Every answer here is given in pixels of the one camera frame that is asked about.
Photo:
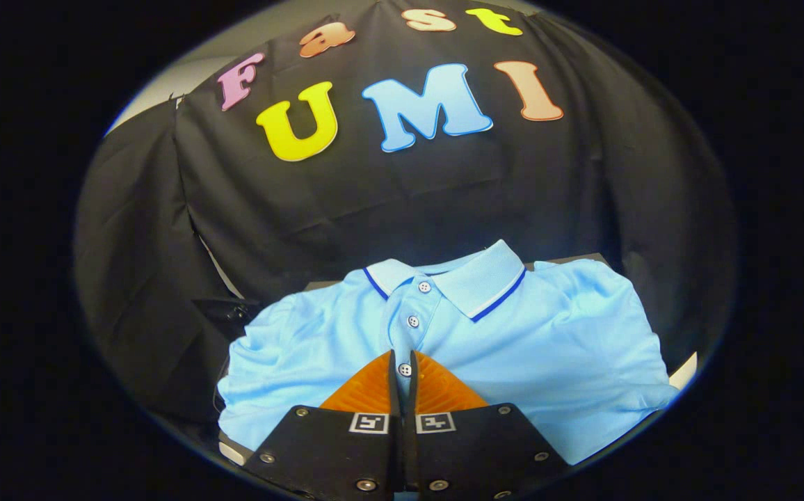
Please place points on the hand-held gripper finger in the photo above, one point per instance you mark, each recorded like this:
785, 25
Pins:
410, 417
394, 417

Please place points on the light blue polo shirt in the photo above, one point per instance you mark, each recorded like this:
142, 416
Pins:
548, 334

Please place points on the dark washing machine lid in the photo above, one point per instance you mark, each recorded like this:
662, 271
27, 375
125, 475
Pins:
228, 309

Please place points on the black backdrop cloth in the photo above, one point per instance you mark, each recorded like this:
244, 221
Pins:
374, 202

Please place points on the beige cabinet with grey top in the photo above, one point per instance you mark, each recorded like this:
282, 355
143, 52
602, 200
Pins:
569, 259

